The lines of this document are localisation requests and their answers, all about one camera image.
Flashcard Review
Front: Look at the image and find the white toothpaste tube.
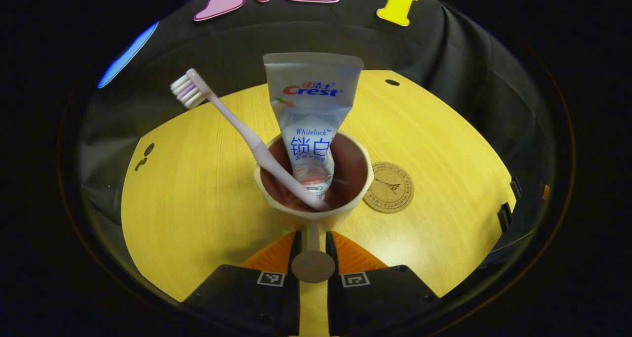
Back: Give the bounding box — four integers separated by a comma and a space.
263, 52, 364, 200

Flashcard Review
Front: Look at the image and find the round cork coaster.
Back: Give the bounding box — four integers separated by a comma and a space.
363, 162, 415, 214

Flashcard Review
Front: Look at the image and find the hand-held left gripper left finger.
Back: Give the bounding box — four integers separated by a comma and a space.
180, 230, 303, 337

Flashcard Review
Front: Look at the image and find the beige cup with wooden handle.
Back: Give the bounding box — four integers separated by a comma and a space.
253, 129, 374, 337

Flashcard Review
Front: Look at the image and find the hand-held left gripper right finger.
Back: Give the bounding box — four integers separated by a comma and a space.
325, 230, 441, 337

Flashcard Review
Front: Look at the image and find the pale pink toothbrush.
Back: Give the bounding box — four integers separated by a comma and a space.
170, 69, 331, 212

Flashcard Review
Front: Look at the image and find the yellow wooden desktop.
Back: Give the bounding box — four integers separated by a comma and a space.
121, 70, 517, 303

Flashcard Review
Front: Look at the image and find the black backdrop cloth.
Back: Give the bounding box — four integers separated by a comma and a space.
79, 0, 558, 258

